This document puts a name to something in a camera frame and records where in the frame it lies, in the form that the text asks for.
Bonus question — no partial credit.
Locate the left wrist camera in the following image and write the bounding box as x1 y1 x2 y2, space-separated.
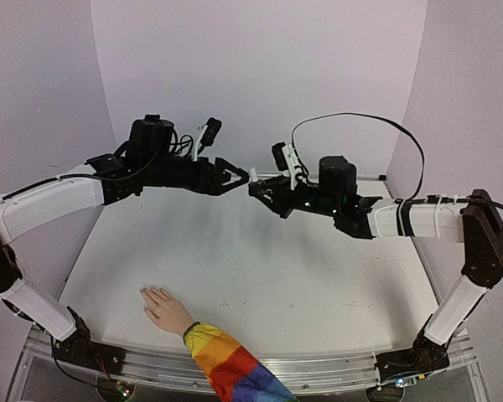
192 117 222 162

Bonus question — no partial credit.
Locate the rainbow sleeve forearm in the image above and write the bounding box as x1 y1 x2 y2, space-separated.
183 322 297 402

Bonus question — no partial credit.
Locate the left base black cable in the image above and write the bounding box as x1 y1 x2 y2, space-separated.
48 334 122 390

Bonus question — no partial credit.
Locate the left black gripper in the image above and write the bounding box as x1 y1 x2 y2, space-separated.
144 156 252 195

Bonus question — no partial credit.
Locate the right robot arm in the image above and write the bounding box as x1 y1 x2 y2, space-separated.
248 154 503 346

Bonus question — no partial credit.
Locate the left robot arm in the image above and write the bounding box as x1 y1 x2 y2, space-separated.
0 115 249 366

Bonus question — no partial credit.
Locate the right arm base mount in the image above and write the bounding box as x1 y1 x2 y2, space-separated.
375 329 452 384

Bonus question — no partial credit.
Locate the mannequin hand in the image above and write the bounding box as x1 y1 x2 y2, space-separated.
140 287 195 336

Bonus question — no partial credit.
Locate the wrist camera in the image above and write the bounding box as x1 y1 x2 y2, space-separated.
192 117 222 162
272 142 307 190

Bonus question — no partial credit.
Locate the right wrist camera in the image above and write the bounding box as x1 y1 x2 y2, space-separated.
272 142 307 190

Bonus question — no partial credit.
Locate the aluminium front rail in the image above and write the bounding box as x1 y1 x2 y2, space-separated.
29 318 475 401

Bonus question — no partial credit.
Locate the right black camera cable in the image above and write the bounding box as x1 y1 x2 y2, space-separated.
290 111 427 202

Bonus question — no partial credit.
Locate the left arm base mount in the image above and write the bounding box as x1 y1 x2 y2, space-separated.
53 311 126 375

